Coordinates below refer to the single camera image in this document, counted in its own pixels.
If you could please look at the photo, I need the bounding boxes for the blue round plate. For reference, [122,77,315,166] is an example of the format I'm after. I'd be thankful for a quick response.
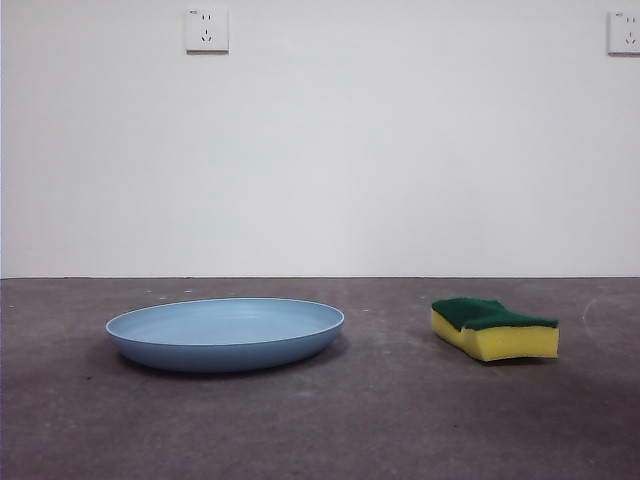
[104,297,346,373]

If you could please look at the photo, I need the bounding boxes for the yellow sponge with green pad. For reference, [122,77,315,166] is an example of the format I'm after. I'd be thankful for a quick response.
[430,296,560,363]

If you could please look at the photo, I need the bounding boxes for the white wall socket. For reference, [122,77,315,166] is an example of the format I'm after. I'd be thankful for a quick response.
[607,10,640,57]
[185,6,231,55]

